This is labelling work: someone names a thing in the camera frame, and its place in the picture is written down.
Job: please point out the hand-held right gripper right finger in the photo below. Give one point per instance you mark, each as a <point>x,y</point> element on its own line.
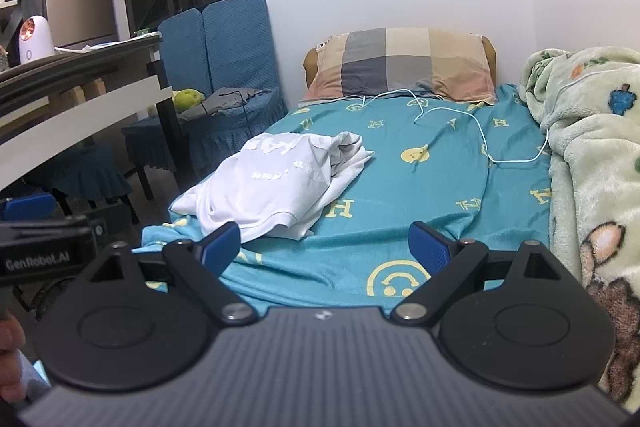
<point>429,251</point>

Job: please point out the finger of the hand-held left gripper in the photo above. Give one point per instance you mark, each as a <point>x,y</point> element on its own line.
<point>27,207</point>

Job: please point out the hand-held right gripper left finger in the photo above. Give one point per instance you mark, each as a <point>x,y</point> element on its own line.
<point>222,246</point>

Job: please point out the white t-shirt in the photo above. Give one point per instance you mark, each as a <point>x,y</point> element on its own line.
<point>270,187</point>

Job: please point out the person's left hand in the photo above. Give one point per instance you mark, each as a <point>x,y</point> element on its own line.
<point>10,352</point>

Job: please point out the blue covered stool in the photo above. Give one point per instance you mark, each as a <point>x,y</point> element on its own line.
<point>75,177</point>

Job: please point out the teal printed bed sheet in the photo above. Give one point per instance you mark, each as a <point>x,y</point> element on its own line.
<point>400,187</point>

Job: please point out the white and black table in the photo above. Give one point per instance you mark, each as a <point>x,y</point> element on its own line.
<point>75,107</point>

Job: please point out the grey cloth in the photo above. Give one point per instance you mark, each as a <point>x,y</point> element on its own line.
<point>235,99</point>

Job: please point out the green plush toy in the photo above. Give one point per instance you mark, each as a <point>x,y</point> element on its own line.
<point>187,99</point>

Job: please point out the white humidifier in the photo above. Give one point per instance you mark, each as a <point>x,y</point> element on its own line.
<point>35,47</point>

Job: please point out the papers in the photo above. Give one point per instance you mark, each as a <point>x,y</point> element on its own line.
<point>90,47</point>

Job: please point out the green fleece printed blanket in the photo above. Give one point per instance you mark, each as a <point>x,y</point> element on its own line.
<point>595,157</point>

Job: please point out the plaid pillow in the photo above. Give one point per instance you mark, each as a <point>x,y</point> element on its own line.
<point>395,62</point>

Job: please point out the narrow blue covered chair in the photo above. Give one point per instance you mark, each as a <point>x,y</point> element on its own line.
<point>182,52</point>

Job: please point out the brown pillow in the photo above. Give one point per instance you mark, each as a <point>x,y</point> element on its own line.
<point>311,62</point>

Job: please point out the wide blue covered chair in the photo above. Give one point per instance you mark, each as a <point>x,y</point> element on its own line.
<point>240,42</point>

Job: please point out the small green container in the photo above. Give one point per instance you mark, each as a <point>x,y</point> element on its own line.
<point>142,31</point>

